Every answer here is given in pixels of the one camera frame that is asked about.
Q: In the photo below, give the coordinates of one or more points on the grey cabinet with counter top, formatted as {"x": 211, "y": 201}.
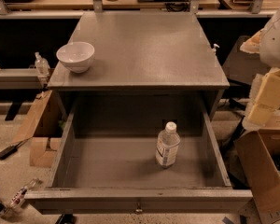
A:
{"x": 147, "y": 66}

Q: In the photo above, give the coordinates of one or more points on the grey low shelf left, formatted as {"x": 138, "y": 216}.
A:
{"x": 27, "y": 78}

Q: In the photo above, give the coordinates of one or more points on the open cardboard box right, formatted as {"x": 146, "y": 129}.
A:
{"x": 256, "y": 151}

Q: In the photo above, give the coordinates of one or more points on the cardboard box left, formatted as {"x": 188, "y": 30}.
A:
{"x": 41, "y": 129}

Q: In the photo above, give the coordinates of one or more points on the plastic bottle on floor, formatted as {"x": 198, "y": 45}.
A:
{"x": 13, "y": 207}

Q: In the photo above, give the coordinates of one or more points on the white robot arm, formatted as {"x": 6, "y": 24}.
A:
{"x": 269, "y": 53}

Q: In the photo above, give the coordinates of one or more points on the black power adapter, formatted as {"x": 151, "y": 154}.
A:
{"x": 7, "y": 152}

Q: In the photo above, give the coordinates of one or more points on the clear plastic water bottle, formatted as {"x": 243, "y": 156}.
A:
{"x": 167, "y": 145}

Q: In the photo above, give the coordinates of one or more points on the small white pump dispenser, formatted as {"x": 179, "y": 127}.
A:
{"x": 215, "y": 48}

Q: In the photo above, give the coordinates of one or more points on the white ceramic bowl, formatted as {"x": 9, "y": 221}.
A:
{"x": 77, "y": 57}

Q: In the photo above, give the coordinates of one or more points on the black folding table right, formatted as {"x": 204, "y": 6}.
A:
{"x": 242, "y": 67}

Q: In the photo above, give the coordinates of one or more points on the clear bottle on left shelf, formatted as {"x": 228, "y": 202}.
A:
{"x": 41, "y": 64}

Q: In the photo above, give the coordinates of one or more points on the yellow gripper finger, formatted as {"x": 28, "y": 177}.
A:
{"x": 258, "y": 114}
{"x": 269, "y": 91}

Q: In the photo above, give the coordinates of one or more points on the open grey top drawer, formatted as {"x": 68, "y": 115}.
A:
{"x": 106, "y": 164}

